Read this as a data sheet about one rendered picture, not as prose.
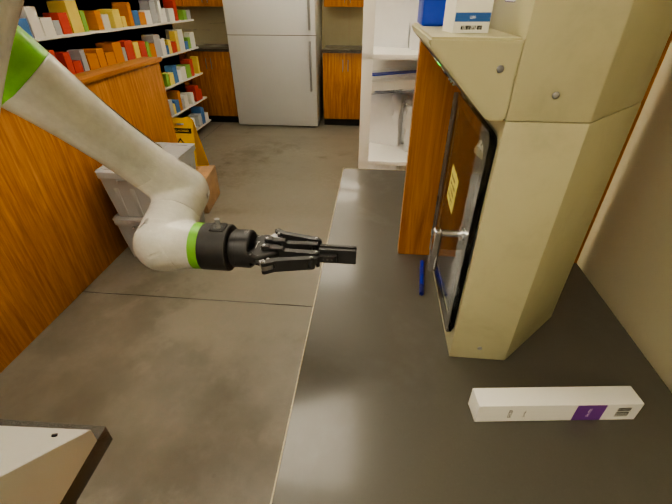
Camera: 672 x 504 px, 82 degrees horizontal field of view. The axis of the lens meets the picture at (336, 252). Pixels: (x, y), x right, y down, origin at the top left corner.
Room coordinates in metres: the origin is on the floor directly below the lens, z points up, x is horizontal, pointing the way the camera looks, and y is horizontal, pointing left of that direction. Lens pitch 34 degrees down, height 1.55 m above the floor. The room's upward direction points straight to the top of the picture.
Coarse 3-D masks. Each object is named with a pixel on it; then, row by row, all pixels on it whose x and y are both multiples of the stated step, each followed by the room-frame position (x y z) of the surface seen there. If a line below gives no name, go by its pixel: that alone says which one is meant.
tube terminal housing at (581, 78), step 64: (576, 0) 0.53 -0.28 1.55; (640, 0) 0.53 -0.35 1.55; (576, 64) 0.53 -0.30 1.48; (640, 64) 0.59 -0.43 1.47; (512, 128) 0.53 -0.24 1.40; (576, 128) 0.52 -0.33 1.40; (512, 192) 0.53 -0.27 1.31; (576, 192) 0.55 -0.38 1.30; (512, 256) 0.53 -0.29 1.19; (576, 256) 0.65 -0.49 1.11; (512, 320) 0.52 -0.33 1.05
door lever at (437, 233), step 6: (438, 228) 0.59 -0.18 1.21; (462, 228) 0.58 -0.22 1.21; (432, 234) 0.59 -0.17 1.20; (438, 234) 0.58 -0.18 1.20; (444, 234) 0.58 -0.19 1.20; (450, 234) 0.58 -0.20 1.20; (456, 234) 0.58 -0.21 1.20; (462, 234) 0.57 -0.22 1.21; (432, 240) 0.59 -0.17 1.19; (438, 240) 0.58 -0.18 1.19; (432, 246) 0.58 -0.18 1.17; (438, 246) 0.58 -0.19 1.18; (432, 252) 0.58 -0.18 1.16; (438, 252) 0.58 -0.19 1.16; (432, 258) 0.58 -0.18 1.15; (432, 264) 0.58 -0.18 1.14; (432, 270) 0.58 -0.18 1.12
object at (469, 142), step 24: (456, 120) 0.80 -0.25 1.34; (480, 120) 0.62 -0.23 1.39; (456, 144) 0.76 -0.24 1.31; (480, 144) 0.59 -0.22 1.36; (456, 168) 0.72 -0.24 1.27; (480, 168) 0.56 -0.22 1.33; (456, 192) 0.68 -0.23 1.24; (480, 192) 0.54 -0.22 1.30; (456, 216) 0.64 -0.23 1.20; (456, 240) 0.61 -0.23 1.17; (456, 264) 0.58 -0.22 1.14; (456, 288) 0.54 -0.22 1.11
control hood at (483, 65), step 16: (416, 32) 0.77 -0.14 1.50; (432, 32) 0.62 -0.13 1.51; (448, 32) 0.62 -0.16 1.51; (496, 32) 0.62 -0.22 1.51; (432, 48) 0.55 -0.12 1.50; (448, 48) 0.54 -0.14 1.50; (464, 48) 0.54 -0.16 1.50; (480, 48) 0.54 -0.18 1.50; (496, 48) 0.54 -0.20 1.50; (512, 48) 0.53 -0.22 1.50; (448, 64) 0.54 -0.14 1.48; (464, 64) 0.54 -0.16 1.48; (480, 64) 0.54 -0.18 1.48; (496, 64) 0.54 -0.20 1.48; (512, 64) 0.53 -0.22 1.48; (464, 80) 0.54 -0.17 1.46; (480, 80) 0.54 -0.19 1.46; (496, 80) 0.53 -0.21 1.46; (512, 80) 0.53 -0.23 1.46; (480, 96) 0.54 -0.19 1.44; (496, 96) 0.53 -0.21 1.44; (480, 112) 0.54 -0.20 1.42; (496, 112) 0.53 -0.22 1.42
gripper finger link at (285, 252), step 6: (264, 246) 0.60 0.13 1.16; (270, 246) 0.61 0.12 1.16; (276, 246) 0.61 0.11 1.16; (282, 246) 0.61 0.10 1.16; (282, 252) 0.60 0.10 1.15; (288, 252) 0.60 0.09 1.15; (294, 252) 0.60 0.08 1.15; (300, 252) 0.60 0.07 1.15; (306, 252) 0.60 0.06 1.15; (312, 252) 0.60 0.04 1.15; (318, 252) 0.60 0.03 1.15; (318, 264) 0.59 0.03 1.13
